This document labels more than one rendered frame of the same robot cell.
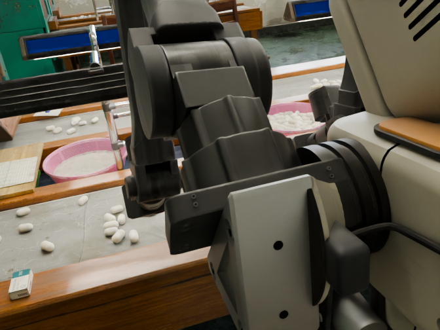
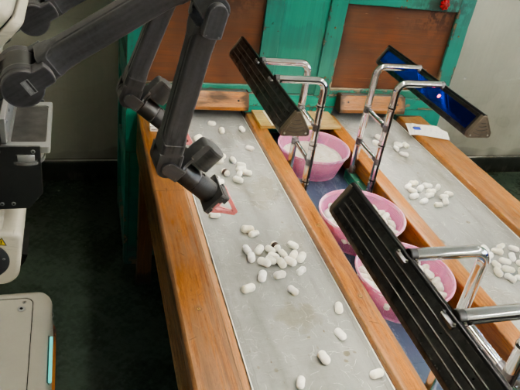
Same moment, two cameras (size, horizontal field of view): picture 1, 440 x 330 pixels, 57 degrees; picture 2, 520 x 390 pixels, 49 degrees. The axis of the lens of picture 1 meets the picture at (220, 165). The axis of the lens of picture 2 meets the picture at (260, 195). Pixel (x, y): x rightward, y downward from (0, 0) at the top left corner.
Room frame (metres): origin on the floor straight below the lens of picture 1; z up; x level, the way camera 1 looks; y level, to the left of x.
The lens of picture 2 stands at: (0.82, -1.45, 1.66)
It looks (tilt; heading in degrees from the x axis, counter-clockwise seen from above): 31 degrees down; 84
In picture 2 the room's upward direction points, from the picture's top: 9 degrees clockwise
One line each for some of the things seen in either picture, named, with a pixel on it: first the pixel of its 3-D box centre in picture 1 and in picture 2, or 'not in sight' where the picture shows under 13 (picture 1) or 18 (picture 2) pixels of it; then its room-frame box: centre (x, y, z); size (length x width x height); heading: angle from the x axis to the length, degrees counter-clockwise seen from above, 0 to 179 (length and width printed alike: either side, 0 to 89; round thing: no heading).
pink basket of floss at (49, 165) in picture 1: (89, 168); (312, 156); (1.18, 0.43, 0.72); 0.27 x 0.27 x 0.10
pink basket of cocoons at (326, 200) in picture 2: not in sight; (359, 224); (1.29, 0.00, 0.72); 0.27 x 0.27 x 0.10
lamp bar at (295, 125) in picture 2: (129, 77); (265, 79); (0.95, 0.19, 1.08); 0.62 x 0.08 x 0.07; 104
